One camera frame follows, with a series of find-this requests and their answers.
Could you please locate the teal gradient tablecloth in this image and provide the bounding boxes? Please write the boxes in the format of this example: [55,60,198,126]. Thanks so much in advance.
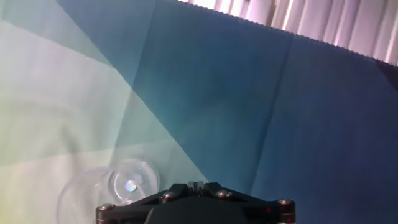
[0,0,398,224]

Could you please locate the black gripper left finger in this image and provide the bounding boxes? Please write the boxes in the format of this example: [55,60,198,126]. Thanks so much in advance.
[95,182,195,224]

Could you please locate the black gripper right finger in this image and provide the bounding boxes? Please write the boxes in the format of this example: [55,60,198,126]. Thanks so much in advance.
[195,182,296,224]

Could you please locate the clear plastic cup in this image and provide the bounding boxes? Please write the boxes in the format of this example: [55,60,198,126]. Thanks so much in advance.
[56,158,161,224]

